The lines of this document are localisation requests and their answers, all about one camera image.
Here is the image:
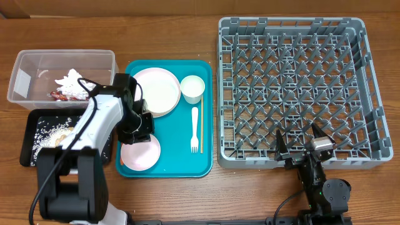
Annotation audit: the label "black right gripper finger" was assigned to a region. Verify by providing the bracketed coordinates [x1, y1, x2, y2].
[276, 130, 288, 154]
[311, 122, 327, 139]

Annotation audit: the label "small pink plate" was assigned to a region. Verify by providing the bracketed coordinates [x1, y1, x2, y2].
[121, 134, 161, 171]

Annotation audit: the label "white napkin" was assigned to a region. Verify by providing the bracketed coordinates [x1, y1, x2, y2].
[55, 69, 89, 100]

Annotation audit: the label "red snack wrapper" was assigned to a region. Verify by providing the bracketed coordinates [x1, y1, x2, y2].
[48, 91, 89, 101]

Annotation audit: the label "rice and peanuts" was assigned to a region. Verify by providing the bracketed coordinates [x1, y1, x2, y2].
[31, 116, 110, 163]

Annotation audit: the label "white bowl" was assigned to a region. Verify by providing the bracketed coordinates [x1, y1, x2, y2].
[137, 76, 179, 114]

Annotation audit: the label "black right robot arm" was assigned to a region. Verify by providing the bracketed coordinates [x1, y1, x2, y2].
[266, 123, 353, 225]

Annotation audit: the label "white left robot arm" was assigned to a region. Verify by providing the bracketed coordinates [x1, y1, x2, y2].
[28, 73, 154, 225]

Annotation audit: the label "grey dishwasher rack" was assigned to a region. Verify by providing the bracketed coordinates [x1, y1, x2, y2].
[216, 17, 394, 169]

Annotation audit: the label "teal plastic tray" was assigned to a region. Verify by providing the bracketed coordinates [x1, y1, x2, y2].
[116, 60, 214, 178]

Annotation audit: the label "large white plate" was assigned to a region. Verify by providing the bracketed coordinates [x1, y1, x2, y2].
[133, 67, 181, 118]

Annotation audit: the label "white plastic fork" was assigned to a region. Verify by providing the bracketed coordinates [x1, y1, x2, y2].
[191, 107, 199, 153]

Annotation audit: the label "white cup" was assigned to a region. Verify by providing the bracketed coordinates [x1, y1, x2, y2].
[180, 75, 205, 104]

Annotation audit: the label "wooden chopstick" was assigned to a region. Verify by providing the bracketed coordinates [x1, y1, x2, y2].
[201, 96, 204, 154]

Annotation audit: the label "black plastic tray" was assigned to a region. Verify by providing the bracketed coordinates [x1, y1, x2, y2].
[19, 107, 113, 168]

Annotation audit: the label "clear plastic bin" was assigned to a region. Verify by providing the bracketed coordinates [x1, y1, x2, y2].
[7, 49, 119, 110]

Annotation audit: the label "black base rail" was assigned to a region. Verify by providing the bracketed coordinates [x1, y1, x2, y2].
[131, 216, 353, 225]

